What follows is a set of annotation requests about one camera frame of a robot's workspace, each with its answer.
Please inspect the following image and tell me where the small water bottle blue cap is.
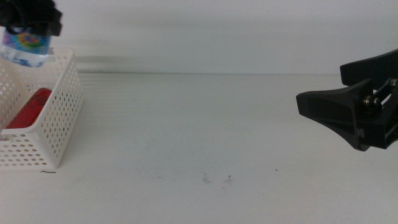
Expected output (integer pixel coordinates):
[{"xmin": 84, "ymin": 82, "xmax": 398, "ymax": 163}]
[{"xmin": 0, "ymin": 26, "xmax": 52, "ymax": 68}]

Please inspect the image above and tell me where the white perforated plastic basket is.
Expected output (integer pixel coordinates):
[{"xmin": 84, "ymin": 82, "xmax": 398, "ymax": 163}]
[{"xmin": 0, "ymin": 48, "xmax": 85, "ymax": 170}]

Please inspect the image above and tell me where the red cola can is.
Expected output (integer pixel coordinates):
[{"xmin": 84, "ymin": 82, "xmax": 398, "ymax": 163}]
[{"xmin": 6, "ymin": 88, "xmax": 53, "ymax": 129}]

